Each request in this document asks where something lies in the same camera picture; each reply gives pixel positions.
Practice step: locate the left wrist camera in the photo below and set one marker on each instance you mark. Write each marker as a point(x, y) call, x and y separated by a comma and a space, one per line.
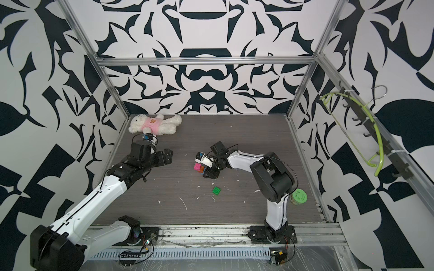
point(150, 138)

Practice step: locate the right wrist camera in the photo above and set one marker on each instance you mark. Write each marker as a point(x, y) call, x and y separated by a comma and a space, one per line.
point(201, 158)

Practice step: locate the green plastic hanger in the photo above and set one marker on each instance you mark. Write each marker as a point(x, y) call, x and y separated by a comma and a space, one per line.
point(366, 118)

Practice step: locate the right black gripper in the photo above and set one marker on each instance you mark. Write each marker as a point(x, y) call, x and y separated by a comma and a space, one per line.
point(209, 173)

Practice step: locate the white teddy bear pink shirt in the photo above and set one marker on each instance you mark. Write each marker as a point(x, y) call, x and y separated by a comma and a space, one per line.
point(155, 125)

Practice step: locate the black connector box left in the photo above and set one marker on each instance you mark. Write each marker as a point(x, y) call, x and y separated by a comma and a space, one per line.
point(129, 257)

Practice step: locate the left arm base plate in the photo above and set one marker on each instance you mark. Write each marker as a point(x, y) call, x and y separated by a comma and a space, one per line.
point(143, 236)

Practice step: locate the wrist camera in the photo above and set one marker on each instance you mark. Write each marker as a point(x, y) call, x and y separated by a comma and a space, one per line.
point(201, 158)
point(150, 138)

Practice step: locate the black wall hook rack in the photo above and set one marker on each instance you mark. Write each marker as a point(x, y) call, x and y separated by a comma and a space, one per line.
point(391, 154)

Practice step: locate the black connector box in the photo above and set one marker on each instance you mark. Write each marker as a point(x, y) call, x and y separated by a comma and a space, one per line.
point(278, 257)
point(129, 257)

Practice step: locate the black connector box right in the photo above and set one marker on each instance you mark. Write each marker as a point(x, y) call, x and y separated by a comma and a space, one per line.
point(278, 257)

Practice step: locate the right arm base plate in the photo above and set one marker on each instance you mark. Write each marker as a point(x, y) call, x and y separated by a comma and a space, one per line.
point(265, 235)

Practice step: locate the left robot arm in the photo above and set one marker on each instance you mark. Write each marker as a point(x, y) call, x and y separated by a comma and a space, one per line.
point(65, 246)

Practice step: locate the dark green lego brick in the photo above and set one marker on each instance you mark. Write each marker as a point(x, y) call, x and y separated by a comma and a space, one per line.
point(216, 190)

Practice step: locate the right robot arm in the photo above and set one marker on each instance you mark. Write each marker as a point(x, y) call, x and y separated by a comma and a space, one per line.
point(275, 179)

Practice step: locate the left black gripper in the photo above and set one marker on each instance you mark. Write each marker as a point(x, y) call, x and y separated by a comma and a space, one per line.
point(168, 157)

